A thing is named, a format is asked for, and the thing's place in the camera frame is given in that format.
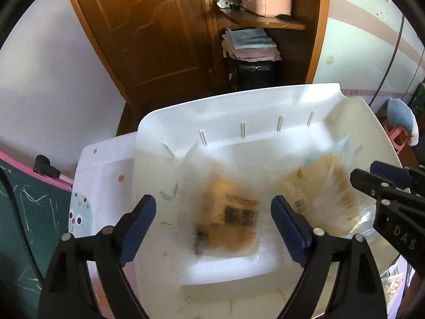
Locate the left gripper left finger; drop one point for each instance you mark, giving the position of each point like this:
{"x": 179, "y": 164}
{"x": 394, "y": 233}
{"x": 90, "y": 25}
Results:
{"x": 67, "y": 291}

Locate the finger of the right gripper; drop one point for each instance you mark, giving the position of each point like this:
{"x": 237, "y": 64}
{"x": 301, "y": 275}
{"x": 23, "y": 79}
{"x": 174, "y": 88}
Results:
{"x": 379, "y": 189}
{"x": 403, "y": 178}

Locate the clear cookie bag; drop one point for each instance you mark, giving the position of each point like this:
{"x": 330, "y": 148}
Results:
{"x": 321, "y": 192}

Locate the brown snack pack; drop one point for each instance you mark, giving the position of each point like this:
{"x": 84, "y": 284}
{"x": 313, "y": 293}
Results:
{"x": 226, "y": 222}

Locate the pink plastic stool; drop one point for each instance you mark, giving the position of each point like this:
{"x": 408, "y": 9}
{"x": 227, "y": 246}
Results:
{"x": 398, "y": 136}

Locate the blue white plush cushion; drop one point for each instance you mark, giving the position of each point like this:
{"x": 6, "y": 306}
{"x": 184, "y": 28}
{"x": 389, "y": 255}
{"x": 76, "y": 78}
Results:
{"x": 400, "y": 114}

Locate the black chalkboard knob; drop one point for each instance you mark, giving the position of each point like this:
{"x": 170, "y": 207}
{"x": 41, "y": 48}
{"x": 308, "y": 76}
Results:
{"x": 42, "y": 166}

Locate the pastel wardrobe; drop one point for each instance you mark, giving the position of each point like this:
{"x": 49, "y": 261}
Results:
{"x": 371, "y": 50}

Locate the white plastic storage bin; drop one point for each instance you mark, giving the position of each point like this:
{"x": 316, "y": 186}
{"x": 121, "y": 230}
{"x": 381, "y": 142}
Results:
{"x": 257, "y": 136}

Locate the wooden corner shelf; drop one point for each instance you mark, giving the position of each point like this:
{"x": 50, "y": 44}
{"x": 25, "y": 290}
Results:
{"x": 248, "y": 19}

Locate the folded blue pink cloths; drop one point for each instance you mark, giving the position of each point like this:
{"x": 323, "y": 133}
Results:
{"x": 249, "y": 45}

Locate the brown wooden door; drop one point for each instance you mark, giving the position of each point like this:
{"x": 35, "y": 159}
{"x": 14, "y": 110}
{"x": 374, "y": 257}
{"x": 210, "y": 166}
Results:
{"x": 157, "y": 52}

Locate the green chalkboard pink frame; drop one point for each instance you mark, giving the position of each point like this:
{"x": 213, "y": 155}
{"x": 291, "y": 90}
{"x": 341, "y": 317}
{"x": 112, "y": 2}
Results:
{"x": 30, "y": 230}

